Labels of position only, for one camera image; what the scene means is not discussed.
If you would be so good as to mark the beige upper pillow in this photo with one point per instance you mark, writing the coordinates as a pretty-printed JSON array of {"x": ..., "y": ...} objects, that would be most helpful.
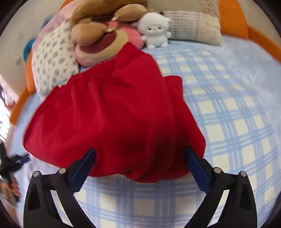
[{"x": 208, "y": 7}]

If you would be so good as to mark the brown plush toy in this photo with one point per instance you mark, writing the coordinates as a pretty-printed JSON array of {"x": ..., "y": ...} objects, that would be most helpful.
[{"x": 90, "y": 17}]

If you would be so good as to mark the blue plaid blanket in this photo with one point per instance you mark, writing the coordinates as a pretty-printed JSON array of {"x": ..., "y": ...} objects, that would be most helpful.
[{"x": 233, "y": 92}]

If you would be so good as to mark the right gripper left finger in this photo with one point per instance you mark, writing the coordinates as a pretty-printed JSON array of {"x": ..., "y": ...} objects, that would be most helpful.
[{"x": 40, "y": 209}]

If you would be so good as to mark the white plush cat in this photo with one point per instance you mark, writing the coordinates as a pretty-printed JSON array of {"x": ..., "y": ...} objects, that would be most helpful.
[{"x": 154, "y": 29}]

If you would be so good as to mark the beige striped pillow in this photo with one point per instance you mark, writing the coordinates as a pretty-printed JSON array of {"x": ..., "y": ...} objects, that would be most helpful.
[{"x": 195, "y": 26}]

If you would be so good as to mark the white floral pillow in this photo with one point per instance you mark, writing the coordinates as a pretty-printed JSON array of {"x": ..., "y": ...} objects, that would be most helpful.
[{"x": 53, "y": 62}]

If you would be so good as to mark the pink round plush cushion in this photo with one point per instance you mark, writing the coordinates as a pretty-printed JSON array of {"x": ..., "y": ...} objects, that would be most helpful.
[{"x": 108, "y": 45}]

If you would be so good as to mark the red polo shirt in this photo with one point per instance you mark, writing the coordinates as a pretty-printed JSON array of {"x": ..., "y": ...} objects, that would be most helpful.
[{"x": 135, "y": 119}]

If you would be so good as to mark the orange bed frame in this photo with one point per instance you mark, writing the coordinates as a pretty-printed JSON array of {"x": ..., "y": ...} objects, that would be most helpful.
[{"x": 233, "y": 23}]

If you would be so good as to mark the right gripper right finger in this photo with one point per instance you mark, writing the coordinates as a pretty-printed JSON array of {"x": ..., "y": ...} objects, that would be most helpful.
[{"x": 239, "y": 209}]

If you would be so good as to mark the person's left hand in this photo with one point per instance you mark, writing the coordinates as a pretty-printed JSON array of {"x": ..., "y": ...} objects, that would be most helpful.
[{"x": 13, "y": 187}]

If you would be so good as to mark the pink quilt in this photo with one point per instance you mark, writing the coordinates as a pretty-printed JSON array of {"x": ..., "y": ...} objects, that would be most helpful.
[{"x": 58, "y": 18}]

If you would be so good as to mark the blue neck pillow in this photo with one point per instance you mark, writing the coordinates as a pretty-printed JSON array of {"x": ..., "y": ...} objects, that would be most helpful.
[{"x": 27, "y": 49}]

